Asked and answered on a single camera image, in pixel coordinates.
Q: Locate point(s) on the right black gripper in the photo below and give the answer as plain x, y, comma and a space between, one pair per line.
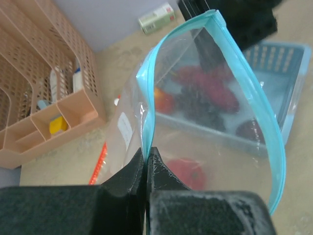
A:
248, 21

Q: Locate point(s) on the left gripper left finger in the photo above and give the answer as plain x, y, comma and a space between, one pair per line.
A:
115, 207

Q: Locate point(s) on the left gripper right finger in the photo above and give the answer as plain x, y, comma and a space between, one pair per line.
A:
174, 209

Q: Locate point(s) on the clear zip top bag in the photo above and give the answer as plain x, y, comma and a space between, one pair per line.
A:
115, 151

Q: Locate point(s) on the black grapes toy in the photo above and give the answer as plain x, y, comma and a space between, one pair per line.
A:
197, 108

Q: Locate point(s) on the dark red plum toy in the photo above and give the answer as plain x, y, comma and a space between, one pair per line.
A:
250, 130

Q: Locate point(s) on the teal plastic strip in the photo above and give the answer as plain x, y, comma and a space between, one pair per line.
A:
256, 98

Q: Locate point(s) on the red apple toy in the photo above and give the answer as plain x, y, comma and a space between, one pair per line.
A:
189, 172

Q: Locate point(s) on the small green white box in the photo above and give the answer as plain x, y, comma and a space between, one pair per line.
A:
157, 18

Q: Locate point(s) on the blue plastic basket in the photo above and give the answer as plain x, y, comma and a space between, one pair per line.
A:
281, 70

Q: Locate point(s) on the yellow sponge block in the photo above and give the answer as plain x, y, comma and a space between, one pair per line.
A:
58, 125

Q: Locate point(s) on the orange desk organizer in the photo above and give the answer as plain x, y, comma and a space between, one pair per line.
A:
35, 37

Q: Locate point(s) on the white blue tube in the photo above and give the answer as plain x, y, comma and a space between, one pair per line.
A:
77, 79

